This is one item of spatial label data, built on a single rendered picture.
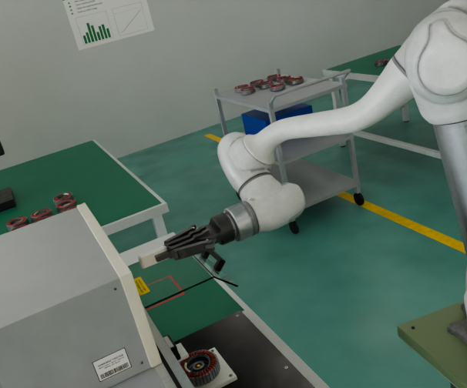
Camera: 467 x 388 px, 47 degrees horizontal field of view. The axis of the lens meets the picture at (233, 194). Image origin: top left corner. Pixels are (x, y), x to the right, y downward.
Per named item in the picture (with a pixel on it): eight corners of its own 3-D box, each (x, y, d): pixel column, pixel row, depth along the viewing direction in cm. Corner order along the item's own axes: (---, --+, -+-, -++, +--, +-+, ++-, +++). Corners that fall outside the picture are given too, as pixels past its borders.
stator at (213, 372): (213, 353, 153) (209, 342, 151) (226, 376, 143) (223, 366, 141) (176, 369, 150) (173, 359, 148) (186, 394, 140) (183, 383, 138)
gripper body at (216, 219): (240, 245, 131) (206, 259, 128) (226, 233, 139) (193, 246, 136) (233, 217, 128) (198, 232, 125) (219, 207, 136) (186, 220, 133)
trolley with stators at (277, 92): (296, 175, 471) (274, 60, 432) (371, 207, 383) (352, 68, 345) (236, 199, 451) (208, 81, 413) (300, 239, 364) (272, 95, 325)
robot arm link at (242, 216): (245, 227, 141) (225, 235, 139) (237, 196, 138) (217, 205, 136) (261, 239, 133) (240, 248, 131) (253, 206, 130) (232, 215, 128)
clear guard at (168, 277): (203, 253, 161) (199, 235, 159) (238, 286, 140) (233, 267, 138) (99, 298, 150) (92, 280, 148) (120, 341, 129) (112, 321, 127)
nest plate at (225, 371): (215, 349, 156) (214, 346, 155) (237, 379, 143) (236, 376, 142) (167, 373, 151) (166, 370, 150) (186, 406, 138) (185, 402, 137)
